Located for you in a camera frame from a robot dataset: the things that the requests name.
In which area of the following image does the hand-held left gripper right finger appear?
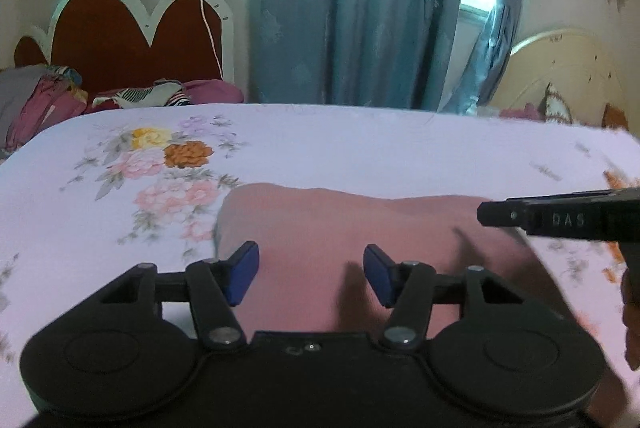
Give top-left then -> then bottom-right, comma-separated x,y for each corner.
363,244 -> 522,353

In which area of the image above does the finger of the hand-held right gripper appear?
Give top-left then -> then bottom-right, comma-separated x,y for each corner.
477,196 -> 532,229

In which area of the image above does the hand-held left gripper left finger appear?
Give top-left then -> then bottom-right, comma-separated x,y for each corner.
100,240 -> 261,352

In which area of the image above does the pink garment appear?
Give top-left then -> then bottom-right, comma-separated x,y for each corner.
214,183 -> 591,371

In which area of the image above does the pile of clothes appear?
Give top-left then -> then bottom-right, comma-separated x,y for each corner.
0,64 -> 90,155

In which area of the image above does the person's right hand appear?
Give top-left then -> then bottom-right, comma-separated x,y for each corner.
620,265 -> 640,371

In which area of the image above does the orange cloth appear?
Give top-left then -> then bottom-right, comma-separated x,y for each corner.
602,102 -> 629,129

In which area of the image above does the patterned cushion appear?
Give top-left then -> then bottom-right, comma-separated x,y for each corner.
542,82 -> 574,125

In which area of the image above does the floral bed sheet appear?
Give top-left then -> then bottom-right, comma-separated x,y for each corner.
0,102 -> 640,426

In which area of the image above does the cream headboard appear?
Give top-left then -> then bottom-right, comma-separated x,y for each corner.
492,26 -> 629,129

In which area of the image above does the striped cloth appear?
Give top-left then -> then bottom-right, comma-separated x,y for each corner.
92,80 -> 194,109

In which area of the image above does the blue curtain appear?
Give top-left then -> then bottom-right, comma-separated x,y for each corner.
440,0 -> 551,115
248,0 -> 472,109

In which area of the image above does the red headboard with white trim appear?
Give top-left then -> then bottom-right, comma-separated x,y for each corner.
14,0 -> 236,101

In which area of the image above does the white hanging cable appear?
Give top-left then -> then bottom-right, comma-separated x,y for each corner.
198,0 -> 224,79

